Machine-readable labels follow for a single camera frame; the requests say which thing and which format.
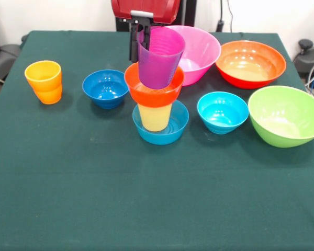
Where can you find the small dark blue bowl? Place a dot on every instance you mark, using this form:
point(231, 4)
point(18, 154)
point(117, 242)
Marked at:
point(104, 90)

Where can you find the small orange bowl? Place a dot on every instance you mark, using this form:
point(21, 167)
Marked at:
point(154, 98)

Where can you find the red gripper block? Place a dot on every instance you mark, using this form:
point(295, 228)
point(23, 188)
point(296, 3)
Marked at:
point(146, 6)

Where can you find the large pink bowl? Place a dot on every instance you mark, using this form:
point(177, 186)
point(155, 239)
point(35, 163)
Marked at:
point(201, 47)

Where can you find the large red-orange bowl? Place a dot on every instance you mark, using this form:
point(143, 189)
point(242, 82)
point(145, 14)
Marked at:
point(251, 65)

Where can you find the large lime green bowl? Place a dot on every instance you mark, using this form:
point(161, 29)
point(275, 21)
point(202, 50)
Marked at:
point(282, 117)

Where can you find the dark green table cloth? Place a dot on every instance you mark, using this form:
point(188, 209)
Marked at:
point(146, 196)

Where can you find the yellow plastic cup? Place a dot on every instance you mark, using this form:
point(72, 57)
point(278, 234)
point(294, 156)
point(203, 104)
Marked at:
point(154, 120)

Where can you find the medium blue bowl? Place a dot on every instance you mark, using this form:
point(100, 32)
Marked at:
point(180, 123)

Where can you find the purple plastic cup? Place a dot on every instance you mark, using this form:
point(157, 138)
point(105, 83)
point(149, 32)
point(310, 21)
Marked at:
point(157, 68)

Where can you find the orange plastic cup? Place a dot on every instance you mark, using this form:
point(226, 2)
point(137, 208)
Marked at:
point(45, 89)

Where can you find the small cyan bowl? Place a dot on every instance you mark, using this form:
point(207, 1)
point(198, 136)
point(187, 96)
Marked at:
point(222, 120)

